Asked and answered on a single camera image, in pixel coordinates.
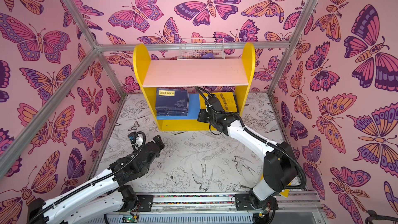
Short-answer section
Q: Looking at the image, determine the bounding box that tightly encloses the blue book Yijing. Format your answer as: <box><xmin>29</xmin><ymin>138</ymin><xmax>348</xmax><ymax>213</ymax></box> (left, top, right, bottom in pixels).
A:
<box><xmin>157</xmin><ymin>112</ymin><xmax>188</xmax><ymax>116</ymax></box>

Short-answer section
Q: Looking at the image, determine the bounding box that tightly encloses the green circuit board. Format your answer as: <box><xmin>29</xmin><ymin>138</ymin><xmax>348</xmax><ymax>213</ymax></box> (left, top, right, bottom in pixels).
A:
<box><xmin>122</xmin><ymin>215</ymin><xmax>139</xmax><ymax>224</ymax></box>

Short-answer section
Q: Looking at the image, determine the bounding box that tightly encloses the yellow book with cartoon face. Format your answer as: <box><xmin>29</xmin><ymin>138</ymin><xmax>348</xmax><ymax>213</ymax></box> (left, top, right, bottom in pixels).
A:
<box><xmin>278</xmin><ymin>189</ymin><xmax>290</xmax><ymax>198</ymax></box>

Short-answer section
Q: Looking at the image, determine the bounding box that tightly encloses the yellow book with orange figure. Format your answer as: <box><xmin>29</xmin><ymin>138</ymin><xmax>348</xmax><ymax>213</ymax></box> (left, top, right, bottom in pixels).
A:
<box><xmin>198</xmin><ymin>92</ymin><xmax>238</xmax><ymax>113</ymax></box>

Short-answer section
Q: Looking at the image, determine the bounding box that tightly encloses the yellow shelf with blue board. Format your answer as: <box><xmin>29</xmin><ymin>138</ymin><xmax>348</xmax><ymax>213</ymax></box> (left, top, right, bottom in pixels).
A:
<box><xmin>133</xmin><ymin>43</ymin><xmax>256</xmax><ymax>116</ymax></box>

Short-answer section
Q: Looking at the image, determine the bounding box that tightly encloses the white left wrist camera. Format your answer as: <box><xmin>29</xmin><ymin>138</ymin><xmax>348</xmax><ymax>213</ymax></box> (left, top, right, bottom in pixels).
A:
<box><xmin>127</xmin><ymin>131</ymin><xmax>146</xmax><ymax>150</ymax></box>

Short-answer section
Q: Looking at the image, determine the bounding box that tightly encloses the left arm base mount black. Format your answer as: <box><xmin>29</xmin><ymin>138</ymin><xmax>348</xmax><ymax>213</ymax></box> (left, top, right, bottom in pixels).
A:
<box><xmin>119</xmin><ymin>195</ymin><xmax>154</xmax><ymax>212</ymax></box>

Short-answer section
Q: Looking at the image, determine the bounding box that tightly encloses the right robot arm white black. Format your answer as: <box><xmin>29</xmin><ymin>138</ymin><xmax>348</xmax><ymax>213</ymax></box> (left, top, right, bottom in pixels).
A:
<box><xmin>198</xmin><ymin>93</ymin><xmax>307</xmax><ymax>209</ymax></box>

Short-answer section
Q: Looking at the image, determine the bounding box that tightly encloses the blue book Sunzi Bingfa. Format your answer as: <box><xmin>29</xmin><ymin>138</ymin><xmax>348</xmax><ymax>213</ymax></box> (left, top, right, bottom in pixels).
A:
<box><xmin>157</xmin><ymin>114</ymin><xmax>188</xmax><ymax>118</ymax></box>

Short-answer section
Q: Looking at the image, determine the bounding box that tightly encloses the blue book Mengxi Bitan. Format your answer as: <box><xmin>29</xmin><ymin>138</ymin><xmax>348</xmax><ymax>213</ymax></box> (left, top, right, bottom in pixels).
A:
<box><xmin>157</xmin><ymin>110</ymin><xmax>188</xmax><ymax>114</ymax></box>

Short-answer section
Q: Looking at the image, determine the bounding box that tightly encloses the blue book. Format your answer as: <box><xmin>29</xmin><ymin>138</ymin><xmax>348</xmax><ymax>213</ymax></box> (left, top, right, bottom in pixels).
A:
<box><xmin>155</xmin><ymin>107</ymin><xmax>188</xmax><ymax>111</ymax></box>
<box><xmin>155</xmin><ymin>88</ymin><xmax>188</xmax><ymax>109</ymax></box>

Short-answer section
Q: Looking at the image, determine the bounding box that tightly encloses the aluminium rail front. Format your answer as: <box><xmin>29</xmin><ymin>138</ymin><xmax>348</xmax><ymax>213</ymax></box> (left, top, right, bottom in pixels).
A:
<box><xmin>66</xmin><ymin>192</ymin><xmax>324</xmax><ymax>215</ymax></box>

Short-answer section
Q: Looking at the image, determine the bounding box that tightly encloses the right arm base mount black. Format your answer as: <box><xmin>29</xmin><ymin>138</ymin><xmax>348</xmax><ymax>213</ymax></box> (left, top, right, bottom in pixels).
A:
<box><xmin>234</xmin><ymin>193</ymin><xmax>279</xmax><ymax>212</ymax></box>

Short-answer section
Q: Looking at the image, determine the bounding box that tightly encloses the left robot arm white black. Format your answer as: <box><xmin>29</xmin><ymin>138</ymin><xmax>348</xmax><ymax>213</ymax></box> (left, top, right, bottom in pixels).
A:
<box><xmin>27</xmin><ymin>135</ymin><xmax>165</xmax><ymax>224</ymax></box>

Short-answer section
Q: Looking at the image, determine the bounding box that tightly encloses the clear wire basket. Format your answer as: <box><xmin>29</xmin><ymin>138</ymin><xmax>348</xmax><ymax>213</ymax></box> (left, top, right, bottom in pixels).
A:
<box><xmin>177</xmin><ymin>36</ymin><xmax>226</xmax><ymax>60</ymax></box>

